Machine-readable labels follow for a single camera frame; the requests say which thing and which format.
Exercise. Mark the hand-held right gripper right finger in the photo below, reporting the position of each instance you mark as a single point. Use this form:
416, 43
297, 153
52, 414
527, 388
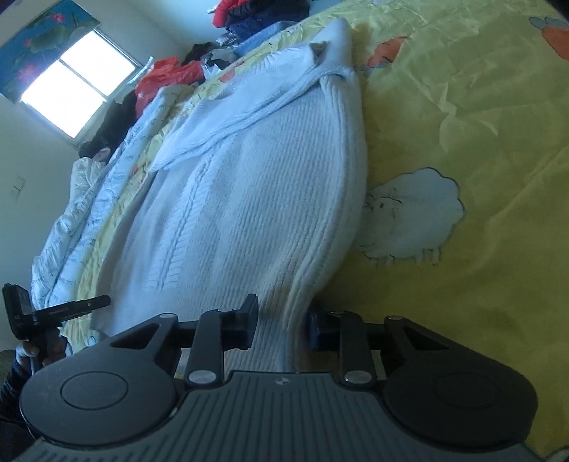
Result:
318, 331

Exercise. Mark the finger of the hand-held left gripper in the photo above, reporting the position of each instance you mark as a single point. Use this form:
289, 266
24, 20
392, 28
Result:
75, 307

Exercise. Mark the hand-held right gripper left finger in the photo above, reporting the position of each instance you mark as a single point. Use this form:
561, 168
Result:
246, 324

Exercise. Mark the white knit sweater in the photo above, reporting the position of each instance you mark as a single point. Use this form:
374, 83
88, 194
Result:
249, 200

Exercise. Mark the person's left forearm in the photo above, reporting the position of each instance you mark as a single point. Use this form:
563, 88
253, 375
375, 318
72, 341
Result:
11, 386

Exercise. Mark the person's left hand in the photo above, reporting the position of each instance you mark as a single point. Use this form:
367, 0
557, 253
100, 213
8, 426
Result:
29, 350

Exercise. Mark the white printed quilt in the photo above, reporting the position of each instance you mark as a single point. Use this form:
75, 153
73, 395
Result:
89, 213

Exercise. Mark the black cloth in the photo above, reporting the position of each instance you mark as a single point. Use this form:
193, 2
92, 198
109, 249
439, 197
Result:
115, 120

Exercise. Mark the window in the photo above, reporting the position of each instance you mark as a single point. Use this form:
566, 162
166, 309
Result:
80, 75

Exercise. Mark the white crumpled cloth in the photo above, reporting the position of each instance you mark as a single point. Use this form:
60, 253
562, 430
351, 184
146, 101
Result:
141, 71

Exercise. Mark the red plastic bag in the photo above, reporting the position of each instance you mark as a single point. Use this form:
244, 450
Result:
169, 75

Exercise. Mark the yellow carrot-print bedsheet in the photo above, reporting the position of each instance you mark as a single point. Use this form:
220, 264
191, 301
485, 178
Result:
444, 111

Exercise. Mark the white plastic bag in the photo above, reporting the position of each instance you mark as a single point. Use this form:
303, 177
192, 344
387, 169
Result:
218, 60

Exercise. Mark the blue lotus-print window blind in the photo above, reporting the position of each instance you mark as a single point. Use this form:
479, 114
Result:
40, 40

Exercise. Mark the dark blue garment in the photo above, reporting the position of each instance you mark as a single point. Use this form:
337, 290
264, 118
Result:
249, 26

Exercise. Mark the red jacket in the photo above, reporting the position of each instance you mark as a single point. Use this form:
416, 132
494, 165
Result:
229, 11

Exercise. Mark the black garment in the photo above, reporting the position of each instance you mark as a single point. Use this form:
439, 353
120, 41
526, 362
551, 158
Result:
284, 6

